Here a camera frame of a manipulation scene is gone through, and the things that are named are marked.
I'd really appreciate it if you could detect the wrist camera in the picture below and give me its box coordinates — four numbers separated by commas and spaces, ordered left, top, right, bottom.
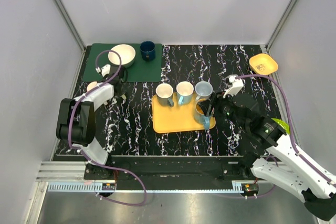
223, 74, 244, 98
96, 64, 111, 77

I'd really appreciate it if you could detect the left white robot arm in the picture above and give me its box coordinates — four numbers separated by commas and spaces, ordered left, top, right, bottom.
56, 65, 128, 180

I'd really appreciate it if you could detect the beige mug blue inside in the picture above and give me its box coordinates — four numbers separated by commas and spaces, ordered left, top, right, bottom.
194, 99, 212, 130

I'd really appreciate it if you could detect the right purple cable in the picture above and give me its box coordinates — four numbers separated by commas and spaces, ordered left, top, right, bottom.
217, 74, 336, 199

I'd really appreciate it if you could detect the orange rectangular tray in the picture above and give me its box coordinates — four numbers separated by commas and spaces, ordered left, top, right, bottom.
152, 92, 204, 134

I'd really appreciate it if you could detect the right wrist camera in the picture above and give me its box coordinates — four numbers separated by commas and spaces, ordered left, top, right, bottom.
223, 74, 244, 98

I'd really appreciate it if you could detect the dark blue mug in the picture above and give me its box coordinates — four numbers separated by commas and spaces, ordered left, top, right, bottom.
140, 41, 156, 61

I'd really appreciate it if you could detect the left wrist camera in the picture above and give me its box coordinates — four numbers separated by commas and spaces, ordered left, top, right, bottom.
96, 64, 111, 77

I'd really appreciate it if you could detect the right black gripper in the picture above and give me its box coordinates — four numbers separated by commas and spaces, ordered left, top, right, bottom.
197, 89, 248, 131

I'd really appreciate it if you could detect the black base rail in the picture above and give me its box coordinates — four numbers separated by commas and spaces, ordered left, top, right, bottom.
83, 155, 253, 183

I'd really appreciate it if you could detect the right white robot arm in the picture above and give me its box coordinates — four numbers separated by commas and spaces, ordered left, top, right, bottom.
199, 93, 335, 221

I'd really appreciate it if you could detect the cream bowl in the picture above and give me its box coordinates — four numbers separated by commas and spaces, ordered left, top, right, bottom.
108, 44, 136, 68

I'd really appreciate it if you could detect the lime green plate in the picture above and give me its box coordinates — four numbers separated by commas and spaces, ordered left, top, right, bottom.
270, 118, 290, 135

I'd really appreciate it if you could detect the orange square dish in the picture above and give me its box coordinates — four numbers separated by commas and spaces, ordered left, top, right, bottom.
249, 54, 279, 76

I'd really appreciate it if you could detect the clear glass mug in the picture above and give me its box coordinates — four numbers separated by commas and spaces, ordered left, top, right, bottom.
155, 83, 174, 108

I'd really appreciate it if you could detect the pink mug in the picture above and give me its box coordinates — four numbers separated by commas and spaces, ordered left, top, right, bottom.
87, 81, 98, 92

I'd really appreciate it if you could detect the dark green mat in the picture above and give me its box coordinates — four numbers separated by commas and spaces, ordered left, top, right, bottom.
82, 43, 163, 82

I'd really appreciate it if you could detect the white footed mug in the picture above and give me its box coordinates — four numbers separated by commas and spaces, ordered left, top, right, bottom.
195, 81, 213, 102

